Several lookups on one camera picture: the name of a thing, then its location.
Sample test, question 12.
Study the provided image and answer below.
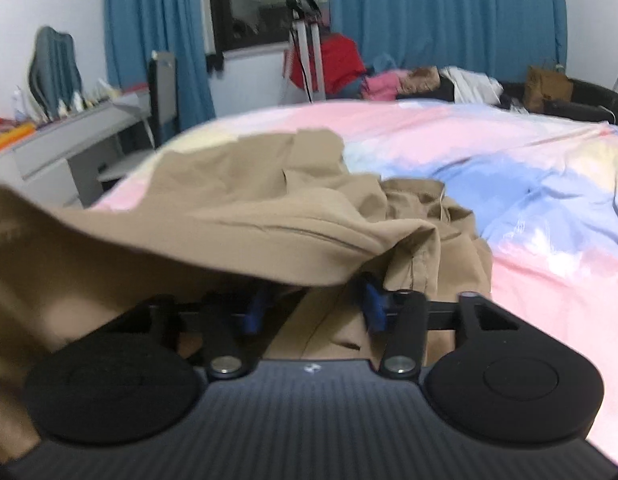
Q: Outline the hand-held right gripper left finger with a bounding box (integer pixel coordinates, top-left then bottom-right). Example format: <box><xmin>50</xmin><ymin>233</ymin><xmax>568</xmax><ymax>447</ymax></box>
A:
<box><xmin>106</xmin><ymin>287</ymin><xmax>268</xmax><ymax>380</ymax></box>

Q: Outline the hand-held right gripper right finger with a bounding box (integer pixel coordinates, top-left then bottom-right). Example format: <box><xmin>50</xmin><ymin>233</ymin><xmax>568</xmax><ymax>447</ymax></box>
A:
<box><xmin>357</xmin><ymin>271</ymin><xmax>520</xmax><ymax>380</ymax></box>

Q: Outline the khaki printed shirt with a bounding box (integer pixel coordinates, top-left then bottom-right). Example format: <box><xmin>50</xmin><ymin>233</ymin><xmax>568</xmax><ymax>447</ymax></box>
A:
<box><xmin>0</xmin><ymin>129</ymin><xmax>494</xmax><ymax>461</ymax></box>

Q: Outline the pastel tie-dye blanket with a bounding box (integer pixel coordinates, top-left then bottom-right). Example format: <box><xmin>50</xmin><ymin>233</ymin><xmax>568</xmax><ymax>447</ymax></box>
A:
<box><xmin>89</xmin><ymin>99</ymin><xmax>618</xmax><ymax>466</ymax></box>

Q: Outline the pink cloth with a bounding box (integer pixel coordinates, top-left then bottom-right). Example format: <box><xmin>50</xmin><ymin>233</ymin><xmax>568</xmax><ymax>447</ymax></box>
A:
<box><xmin>361</xmin><ymin>71</ymin><xmax>414</xmax><ymax>101</ymax></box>

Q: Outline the tan crumpled cloth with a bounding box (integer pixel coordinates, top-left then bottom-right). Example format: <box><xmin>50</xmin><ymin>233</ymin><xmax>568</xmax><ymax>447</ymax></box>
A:
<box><xmin>406</xmin><ymin>66</ymin><xmax>442</xmax><ymax>93</ymax></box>

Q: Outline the blue cloth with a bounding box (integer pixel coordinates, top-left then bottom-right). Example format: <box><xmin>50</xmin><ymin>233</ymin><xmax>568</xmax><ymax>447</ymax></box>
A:
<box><xmin>364</xmin><ymin>52</ymin><xmax>412</xmax><ymax>81</ymax></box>

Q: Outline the white cloth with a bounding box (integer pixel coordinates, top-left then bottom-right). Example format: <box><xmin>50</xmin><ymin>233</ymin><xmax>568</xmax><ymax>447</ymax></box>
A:
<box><xmin>441</xmin><ymin>66</ymin><xmax>504</xmax><ymax>106</ymax></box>

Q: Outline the red cloth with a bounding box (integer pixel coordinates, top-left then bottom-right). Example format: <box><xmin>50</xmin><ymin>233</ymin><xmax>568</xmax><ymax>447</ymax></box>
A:
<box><xmin>289</xmin><ymin>32</ymin><xmax>368</xmax><ymax>97</ymax></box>

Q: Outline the grey desk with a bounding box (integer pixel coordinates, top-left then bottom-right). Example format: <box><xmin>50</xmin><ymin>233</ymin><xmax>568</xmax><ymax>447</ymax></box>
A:
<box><xmin>0</xmin><ymin>90</ymin><xmax>154</xmax><ymax>211</ymax></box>

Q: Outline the silver tripod stand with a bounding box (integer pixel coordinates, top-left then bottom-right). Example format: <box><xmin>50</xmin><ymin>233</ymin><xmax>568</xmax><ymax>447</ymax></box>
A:
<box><xmin>276</xmin><ymin>0</ymin><xmax>327</xmax><ymax>102</ymax></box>

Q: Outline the brown paper bag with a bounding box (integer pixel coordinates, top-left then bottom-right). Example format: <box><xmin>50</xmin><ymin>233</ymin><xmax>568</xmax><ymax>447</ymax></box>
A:
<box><xmin>525</xmin><ymin>62</ymin><xmax>574</xmax><ymax>113</ymax></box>

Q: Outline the row of small bottles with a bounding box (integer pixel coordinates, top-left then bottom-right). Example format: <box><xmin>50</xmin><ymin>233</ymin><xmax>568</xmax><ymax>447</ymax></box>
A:
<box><xmin>11</xmin><ymin>77</ymin><xmax>122</xmax><ymax>122</ymax></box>

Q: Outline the orange box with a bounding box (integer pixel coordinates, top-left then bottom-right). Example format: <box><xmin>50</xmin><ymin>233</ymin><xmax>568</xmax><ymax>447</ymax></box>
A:
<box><xmin>0</xmin><ymin>116</ymin><xmax>34</xmax><ymax>157</ymax></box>

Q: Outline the blue curtain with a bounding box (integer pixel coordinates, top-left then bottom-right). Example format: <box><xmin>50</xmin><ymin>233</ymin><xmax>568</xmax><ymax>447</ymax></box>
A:
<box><xmin>330</xmin><ymin>0</ymin><xmax>568</xmax><ymax>93</ymax></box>
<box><xmin>104</xmin><ymin>0</ymin><xmax>217</xmax><ymax>133</ymax></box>

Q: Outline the black sofa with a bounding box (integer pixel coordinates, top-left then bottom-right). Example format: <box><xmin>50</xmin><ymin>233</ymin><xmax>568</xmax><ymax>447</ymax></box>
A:
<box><xmin>499</xmin><ymin>77</ymin><xmax>618</xmax><ymax>123</ymax></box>

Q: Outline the dark window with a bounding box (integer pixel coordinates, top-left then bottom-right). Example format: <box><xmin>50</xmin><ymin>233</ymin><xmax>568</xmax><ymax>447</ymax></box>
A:
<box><xmin>206</xmin><ymin>0</ymin><xmax>332</xmax><ymax>56</ymax></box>

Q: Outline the vanity mirror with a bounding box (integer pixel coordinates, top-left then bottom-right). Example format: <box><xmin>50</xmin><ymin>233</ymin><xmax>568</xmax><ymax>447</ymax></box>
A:
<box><xmin>28</xmin><ymin>26</ymin><xmax>84</xmax><ymax>107</ymax></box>

